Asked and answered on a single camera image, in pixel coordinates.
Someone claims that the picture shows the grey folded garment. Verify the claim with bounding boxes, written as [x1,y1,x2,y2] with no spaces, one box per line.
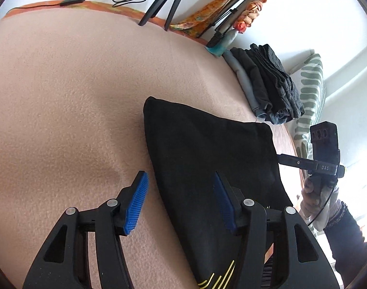
[223,49,267,120]

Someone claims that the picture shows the charcoal textured folded garment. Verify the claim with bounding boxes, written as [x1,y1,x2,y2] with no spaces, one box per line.
[249,43,305,125]

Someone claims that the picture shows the orange patterned scarf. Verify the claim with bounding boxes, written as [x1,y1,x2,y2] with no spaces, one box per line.
[171,0,275,39]

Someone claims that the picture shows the black pants with yellow print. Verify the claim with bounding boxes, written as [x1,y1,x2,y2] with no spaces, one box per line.
[143,96,294,289]

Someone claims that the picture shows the black tripod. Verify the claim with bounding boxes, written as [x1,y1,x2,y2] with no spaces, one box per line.
[138,0,194,32]

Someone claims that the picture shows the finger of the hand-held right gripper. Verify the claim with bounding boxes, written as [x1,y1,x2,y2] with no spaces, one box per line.
[277,153,319,171]

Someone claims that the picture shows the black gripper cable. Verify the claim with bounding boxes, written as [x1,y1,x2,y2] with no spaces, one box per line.
[306,178,338,227]

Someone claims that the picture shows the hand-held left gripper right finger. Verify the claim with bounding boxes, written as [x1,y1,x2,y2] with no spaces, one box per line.
[213,171,343,289]

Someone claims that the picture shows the person's right forearm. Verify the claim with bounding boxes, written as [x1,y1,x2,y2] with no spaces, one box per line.
[323,199,367,280]

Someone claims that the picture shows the green striped white pillow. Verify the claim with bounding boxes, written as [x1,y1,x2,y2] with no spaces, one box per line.
[287,53,327,171]

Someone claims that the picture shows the pink fleece blanket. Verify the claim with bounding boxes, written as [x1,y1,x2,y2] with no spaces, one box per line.
[0,15,301,289]

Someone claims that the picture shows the black folded garment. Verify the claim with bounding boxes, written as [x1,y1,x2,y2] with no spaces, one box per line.
[231,46,276,118]

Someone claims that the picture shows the teal cloth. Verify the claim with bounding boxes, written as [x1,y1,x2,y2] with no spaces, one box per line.
[205,33,236,58]

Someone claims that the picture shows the person's right hand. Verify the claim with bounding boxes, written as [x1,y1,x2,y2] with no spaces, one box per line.
[300,175,339,228]

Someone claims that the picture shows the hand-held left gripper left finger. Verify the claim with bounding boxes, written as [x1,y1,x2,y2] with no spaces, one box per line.
[22,170,150,289]

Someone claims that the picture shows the black folded metal stand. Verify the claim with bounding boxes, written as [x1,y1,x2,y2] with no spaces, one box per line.
[206,0,267,49]

